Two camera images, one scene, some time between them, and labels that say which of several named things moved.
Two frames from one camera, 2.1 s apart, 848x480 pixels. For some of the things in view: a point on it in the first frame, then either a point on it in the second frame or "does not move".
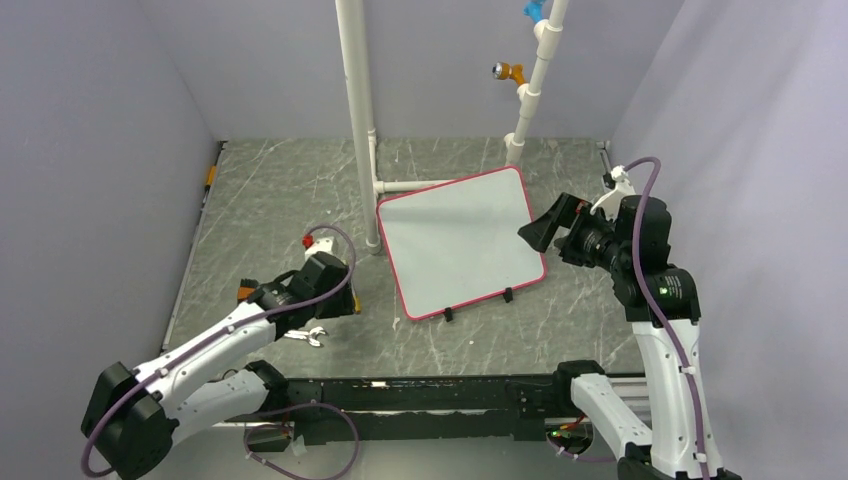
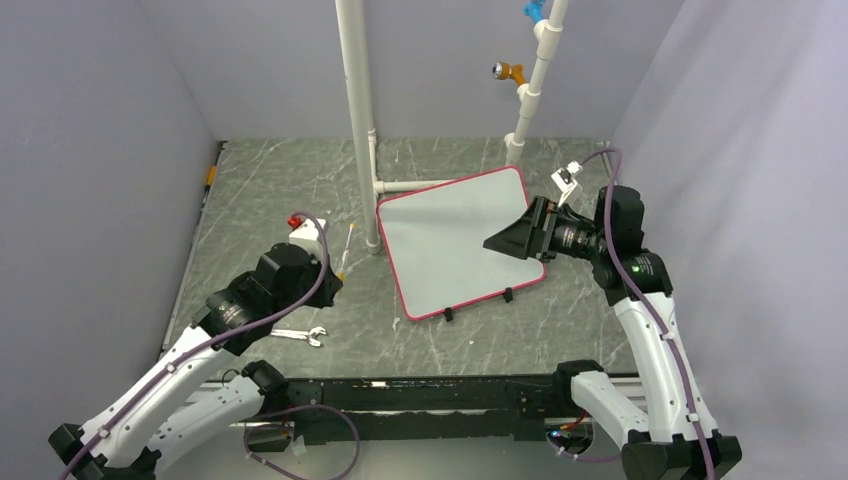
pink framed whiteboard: x=457 y=242 does not move
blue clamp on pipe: x=535 y=10 does not move
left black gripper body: x=338 y=304 → x=321 y=296
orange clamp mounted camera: x=503 y=71 does not move
